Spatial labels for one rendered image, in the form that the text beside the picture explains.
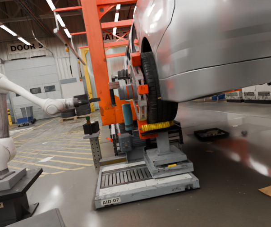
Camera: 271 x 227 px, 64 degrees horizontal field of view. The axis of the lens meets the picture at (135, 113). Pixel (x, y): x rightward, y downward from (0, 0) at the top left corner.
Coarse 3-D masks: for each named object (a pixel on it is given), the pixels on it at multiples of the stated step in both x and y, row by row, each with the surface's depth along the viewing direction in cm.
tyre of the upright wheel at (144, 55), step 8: (144, 56) 180; (152, 56) 180; (144, 64) 174; (152, 64) 173; (144, 72) 175; (152, 72) 171; (152, 80) 169; (152, 88) 169; (152, 96) 170; (160, 96) 171; (152, 104) 173; (160, 104) 173; (168, 104) 175; (176, 104) 176; (152, 112) 177; (160, 112) 178; (168, 112) 180; (176, 112) 183; (152, 120) 186; (160, 120) 189; (168, 120) 193
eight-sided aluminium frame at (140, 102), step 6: (132, 66) 181; (138, 66) 180; (138, 72) 180; (138, 78) 173; (138, 84) 173; (138, 96) 174; (144, 96) 174; (138, 102) 176; (144, 102) 175; (144, 108) 180; (138, 114) 209; (144, 114) 187
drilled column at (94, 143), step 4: (92, 140) 256; (96, 140) 256; (92, 144) 258; (96, 144) 258; (92, 148) 266; (96, 148) 257; (92, 152) 257; (96, 152) 257; (100, 152) 258; (92, 156) 257; (96, 156) 258; (100, 156) 258; (96, 160) 258; (96, 164) 258; (96, 168) 259
